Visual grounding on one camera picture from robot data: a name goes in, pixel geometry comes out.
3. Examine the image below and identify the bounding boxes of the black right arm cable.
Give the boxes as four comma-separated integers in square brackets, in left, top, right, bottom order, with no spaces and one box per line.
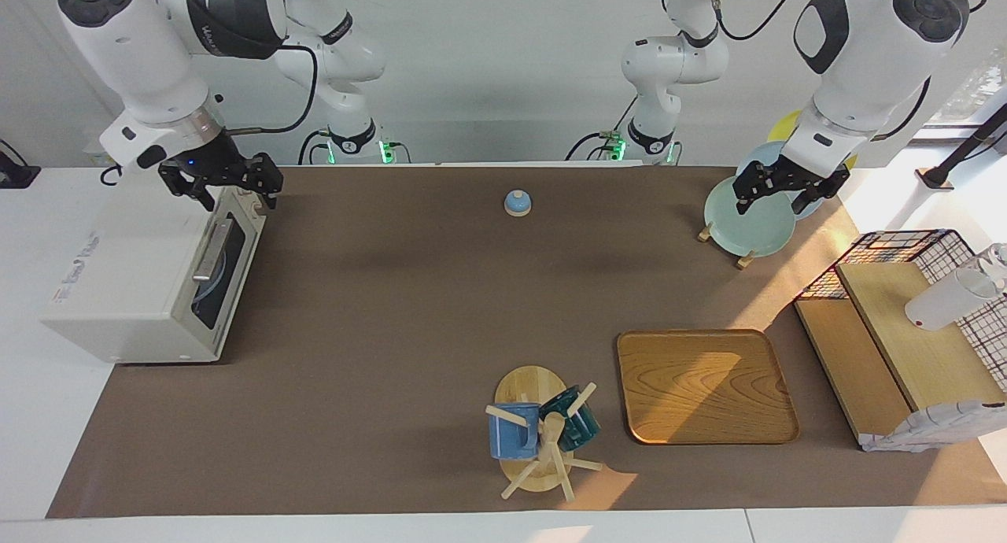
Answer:
[224,43,321,135]

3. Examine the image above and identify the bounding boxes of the black pole stand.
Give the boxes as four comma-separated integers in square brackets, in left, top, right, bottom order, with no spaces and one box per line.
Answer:
[916,102,1007,192]

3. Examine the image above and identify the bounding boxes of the brown table mat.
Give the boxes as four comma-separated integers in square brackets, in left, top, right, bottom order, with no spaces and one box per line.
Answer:
[46,165,1007,520]

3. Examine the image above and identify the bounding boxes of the dark green mug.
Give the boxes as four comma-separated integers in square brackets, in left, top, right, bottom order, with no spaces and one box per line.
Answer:
[540,385,602,453]

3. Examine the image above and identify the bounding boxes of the pale green plate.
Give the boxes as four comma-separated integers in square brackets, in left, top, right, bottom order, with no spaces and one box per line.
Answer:
[703,175,798,259]

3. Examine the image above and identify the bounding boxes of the white marbled cloth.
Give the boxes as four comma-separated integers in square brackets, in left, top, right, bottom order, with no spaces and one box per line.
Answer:
[860,400,1007,454]

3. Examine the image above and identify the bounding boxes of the black stand base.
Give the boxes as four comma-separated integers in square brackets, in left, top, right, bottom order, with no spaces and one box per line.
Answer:
[0,139,42,190]

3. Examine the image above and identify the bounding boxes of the white bottle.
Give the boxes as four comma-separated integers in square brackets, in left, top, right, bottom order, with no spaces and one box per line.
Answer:
[904,242,1007,332]

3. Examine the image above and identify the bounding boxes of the yellow plate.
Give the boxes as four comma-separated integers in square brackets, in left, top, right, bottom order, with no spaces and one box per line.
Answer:
[767,109,860,170]

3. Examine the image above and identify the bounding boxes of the light blue round plate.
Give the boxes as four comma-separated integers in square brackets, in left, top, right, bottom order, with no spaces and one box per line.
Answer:
[191,240,231,327]

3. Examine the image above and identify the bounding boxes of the cream toaster oven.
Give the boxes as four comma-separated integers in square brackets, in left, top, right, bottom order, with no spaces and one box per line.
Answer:
[39,158,268,365]

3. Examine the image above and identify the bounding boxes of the wooden serving tray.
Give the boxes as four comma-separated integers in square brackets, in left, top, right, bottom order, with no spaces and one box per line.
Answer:
[616,329,801,446]

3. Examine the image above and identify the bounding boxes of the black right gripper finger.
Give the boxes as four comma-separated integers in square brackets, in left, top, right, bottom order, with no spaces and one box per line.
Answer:
[235,153,285,212]
[159,165,216,212]

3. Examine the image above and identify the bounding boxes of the wooden plate rack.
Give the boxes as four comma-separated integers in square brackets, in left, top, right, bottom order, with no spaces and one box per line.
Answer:
[696,220,758,271]

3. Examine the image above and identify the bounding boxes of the light blue racked plate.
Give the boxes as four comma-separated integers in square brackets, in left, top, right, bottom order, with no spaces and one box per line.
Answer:
[736,140,827,221]

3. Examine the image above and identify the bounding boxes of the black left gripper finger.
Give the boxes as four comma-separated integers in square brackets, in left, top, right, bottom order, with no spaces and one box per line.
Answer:
[732,163,776,216]
[791,170,852,216]

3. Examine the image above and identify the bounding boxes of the wooden wire-frame shelf rack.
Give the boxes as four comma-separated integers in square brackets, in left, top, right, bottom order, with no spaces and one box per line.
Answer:
[793,228,1007,453]

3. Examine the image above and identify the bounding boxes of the black arm base cable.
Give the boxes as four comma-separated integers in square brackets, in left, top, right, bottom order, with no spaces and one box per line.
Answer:
[566,94,638,163]

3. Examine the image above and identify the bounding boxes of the wooden mug tree stand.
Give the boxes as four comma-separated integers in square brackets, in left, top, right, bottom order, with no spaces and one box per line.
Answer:
[485,364,605,503]

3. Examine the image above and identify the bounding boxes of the blue mug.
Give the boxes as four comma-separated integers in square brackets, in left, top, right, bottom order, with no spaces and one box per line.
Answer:
[488,402,543,460]

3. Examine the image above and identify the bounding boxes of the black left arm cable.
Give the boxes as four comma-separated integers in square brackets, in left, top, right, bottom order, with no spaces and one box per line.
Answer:
[706,0,989,142]

